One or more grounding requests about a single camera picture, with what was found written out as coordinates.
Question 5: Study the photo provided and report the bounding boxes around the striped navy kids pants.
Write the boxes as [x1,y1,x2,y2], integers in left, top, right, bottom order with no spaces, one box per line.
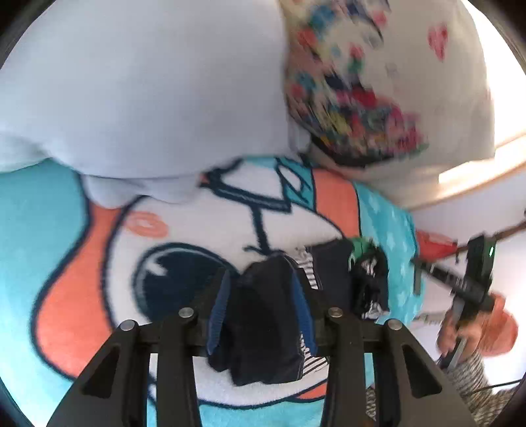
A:
[206,237,390,386]

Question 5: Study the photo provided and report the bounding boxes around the grey knit sleeve forearm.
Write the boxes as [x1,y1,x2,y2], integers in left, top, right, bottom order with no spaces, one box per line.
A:
[444,351,516,426]

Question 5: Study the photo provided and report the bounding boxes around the right hand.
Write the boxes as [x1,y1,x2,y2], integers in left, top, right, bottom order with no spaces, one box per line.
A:
[437,294,518,363]

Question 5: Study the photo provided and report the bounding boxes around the red orange object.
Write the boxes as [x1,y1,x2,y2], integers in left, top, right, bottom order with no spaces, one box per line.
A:
[416,230,458,261]

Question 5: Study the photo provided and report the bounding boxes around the beige padded headboard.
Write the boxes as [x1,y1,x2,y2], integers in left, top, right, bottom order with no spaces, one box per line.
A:
[406,131,526,213]

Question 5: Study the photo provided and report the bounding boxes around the teal cartoon fleece blanket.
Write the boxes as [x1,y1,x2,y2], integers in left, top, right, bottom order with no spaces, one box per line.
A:
[1,157,422,426]

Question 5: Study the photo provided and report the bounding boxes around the white floral butterfly pillow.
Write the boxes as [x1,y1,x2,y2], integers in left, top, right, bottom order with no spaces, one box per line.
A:
[276,0,497,210]

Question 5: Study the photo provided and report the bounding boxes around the pale blue plush pillow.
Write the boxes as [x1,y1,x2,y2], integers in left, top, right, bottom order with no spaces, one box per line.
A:
[1,1,308,208]

